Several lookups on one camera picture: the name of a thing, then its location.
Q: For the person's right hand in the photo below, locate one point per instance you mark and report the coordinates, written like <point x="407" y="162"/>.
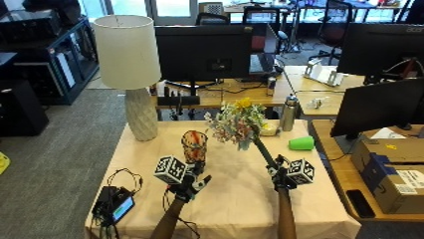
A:
<point x="280" y="176"/>

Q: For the person's left hand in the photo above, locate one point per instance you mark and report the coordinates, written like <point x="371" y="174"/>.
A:
<point x="187" y="187"/>

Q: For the orange patterned glass vase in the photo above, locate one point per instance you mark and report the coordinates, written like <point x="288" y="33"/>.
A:
<point x="194" y="147"/>

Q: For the colourful flower bouquet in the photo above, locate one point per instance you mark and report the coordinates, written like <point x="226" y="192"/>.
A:
<point x="238" y="124"/>

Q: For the white marker cube right glove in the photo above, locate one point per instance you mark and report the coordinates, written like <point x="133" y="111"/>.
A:
<point x="300" y="172"/>

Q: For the white marker cube glove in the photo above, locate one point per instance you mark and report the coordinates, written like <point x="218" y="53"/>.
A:
<point x="300" y="172"/>
<point x="170" y="170"/>

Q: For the white marker cube left glove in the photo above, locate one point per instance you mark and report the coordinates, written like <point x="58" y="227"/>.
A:
<point x="170" y="170"/>

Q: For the green plastic cup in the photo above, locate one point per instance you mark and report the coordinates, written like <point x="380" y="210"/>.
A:
<point x="302" y="143"/>

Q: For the beige tablecloth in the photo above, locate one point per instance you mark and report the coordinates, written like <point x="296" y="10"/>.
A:
<point x="238" y="205"/>

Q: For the wooden desk with boxes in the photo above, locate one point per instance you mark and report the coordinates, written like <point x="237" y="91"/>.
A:
<point x="339" y="186"/>

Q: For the steel water bottle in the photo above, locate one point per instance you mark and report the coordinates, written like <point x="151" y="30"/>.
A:
<point x="288" y="114"/>

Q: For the black device with lit screen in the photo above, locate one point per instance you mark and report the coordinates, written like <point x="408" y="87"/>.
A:
<point x="113" y="204"/>

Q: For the light wooden desk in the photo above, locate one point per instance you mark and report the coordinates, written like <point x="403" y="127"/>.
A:
<point x="308" y="99"/>

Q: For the black phone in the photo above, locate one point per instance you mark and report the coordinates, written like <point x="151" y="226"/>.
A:
<point x="360" y="203"/>

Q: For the silver drink can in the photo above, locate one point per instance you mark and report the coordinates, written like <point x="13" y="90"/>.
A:
<point x="270" y="86"/>

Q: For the black power strip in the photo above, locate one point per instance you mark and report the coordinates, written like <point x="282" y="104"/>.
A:
<point x="178" y="100"/>

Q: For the white paper sheet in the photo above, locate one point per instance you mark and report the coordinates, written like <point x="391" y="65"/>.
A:
<point x="388" y="133"/>

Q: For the plain cardboard box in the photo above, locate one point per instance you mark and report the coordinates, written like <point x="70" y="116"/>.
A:
<point x="397" y="151"/>

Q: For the cardboard box with blue tape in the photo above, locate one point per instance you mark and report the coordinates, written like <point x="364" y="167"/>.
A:
<point x="399" y="187"/>

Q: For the black tilted monitor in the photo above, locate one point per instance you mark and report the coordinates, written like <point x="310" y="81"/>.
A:
<point x="377" y="106"/>

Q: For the white device stand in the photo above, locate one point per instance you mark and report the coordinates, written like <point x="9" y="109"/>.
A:
<point x="324" y="73"/>

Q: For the open laptop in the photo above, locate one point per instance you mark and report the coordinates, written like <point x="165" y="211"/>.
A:
<point x="260" y="59"/>

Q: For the black monitor with stand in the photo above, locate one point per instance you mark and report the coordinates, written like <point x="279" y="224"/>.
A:
<point x="203" y="53"/>

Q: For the white table lamp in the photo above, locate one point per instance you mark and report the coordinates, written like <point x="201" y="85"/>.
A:
<point x="128" y="56"/>

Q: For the large black monitor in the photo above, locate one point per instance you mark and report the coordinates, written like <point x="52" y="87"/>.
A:
<point x="379" y="49"/>

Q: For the black red office chair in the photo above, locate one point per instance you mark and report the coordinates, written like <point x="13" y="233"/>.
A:
<point x="334" y="30"/>

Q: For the yellow floor object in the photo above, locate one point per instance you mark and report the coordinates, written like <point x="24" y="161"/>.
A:
<point x="3" y="162"/>

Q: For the black box case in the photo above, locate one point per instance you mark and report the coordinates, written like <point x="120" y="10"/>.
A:
<point x="20" y="108"/>

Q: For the black storage cabinet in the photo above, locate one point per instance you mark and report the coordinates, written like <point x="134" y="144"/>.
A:
<point x="61" y="63"/>

